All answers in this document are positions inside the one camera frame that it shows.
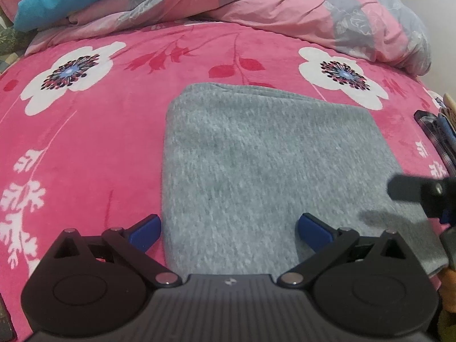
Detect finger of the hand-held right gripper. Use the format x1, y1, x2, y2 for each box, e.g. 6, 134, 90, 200
439, 199, 456, 226
388, 174, 456, 225

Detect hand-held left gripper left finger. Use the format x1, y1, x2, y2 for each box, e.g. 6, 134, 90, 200
52, 214, 184, 287

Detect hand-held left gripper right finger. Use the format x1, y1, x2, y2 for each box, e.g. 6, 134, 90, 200
277, 212, 407, 288

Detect grey pants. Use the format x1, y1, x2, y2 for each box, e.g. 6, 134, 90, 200
162, 83, 449, 278

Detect stack of folded clothes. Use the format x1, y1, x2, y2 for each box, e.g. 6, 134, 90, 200
413, 93, 456, 179

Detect pink floral blanket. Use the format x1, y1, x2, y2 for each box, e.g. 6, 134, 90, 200
0, 19, 453, 342

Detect pink grey floral duvet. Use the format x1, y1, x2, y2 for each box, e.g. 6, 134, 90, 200
25, 0, 433, 76

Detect checkered green cloth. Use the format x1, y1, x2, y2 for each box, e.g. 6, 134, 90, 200
0, 52, 25, 75

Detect green floral pillow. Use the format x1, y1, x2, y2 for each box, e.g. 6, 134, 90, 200
0, 11, 36, 56

